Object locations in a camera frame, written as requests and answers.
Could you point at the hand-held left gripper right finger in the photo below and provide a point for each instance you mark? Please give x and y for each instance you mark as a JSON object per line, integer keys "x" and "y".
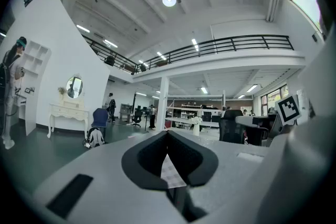
{"x": 231, "y": 178}

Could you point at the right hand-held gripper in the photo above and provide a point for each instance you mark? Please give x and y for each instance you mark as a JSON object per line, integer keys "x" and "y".
{"x": 302, "y": 165}

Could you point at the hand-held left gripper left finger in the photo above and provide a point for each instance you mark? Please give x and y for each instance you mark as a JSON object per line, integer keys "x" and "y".
{"x": 99, "y": 165}

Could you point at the black mesh office chair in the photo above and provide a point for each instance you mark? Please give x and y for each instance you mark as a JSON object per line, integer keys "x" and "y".
{"x": 231, "y": 126}

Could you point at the grey white backpack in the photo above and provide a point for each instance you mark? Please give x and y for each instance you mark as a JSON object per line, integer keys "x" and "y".
{"x": 95, "y": 137}

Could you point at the ceiling tube light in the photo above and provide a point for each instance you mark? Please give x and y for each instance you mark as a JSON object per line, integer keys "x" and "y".
{"x": 204, "y": 90}
{"x": 110, "y": 43}
{"x": 83, "y": 28}
{"x": 194, "y": 44}
{"x": 252, "y": 88}

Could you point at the blue chair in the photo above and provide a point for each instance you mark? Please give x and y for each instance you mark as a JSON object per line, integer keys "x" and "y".
{"x": 100, "y": 116}

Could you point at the white vase with flowers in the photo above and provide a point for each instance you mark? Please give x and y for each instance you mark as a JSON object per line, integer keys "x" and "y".
{"x": 196, "y": 129}

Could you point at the white metal shelving rack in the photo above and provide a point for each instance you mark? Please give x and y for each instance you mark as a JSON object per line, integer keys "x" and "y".
{"x": 194, "y": 107}

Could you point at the grey storage shelf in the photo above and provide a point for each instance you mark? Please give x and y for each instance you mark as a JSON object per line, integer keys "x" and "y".
{"x": 126, "y": 112}

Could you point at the white dressing table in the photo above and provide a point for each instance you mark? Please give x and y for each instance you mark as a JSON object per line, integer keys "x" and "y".
{"x": 68, "y": 112}

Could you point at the black swivel chair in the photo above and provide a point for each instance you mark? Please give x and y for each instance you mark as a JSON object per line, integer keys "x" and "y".
{"x": 137, "y": 114}

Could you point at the oval mirror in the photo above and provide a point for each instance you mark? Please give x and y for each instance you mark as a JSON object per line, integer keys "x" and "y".
{"x": 74, "y": 86}

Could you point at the dried flower bunch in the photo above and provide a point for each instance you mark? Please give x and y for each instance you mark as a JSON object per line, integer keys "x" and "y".
{"x": 62, "y": 90}

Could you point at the white shelf unit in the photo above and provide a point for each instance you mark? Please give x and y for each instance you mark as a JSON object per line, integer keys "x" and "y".
{"x": 32, "y": 112}

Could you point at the black balcony railing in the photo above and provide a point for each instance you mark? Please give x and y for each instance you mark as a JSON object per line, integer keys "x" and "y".
{"x": 262, "y": 36}

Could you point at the dark balcony planter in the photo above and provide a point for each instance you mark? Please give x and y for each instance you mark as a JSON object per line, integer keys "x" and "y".
{"x": 109, "y": 61}

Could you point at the round ceiling lamp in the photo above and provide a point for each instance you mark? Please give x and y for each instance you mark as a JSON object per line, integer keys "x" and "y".
{"x": 169, "y": 0}

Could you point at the small picture frame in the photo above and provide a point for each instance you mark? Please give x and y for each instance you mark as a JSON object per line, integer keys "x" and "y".
{"x": 28, "y": 90}

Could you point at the white wall pipes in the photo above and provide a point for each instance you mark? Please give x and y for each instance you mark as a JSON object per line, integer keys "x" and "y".
{"x": 273, "y": 2}

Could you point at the high wall window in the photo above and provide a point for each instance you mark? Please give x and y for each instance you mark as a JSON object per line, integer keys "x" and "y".
{"x": 305, "y": 0}

